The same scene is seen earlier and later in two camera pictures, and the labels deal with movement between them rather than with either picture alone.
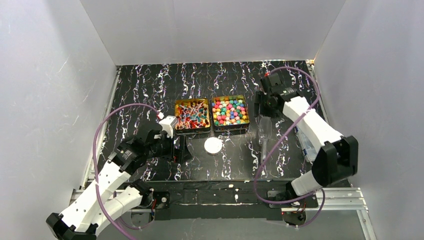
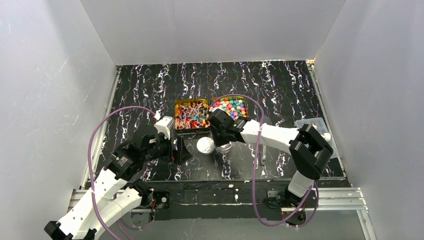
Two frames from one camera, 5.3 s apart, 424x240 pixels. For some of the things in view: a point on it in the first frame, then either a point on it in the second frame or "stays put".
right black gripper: (260, 103) -> (214, 133)
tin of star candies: (230, 113) stays put
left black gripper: (177, 148) stays put
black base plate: (230, 200) stays put
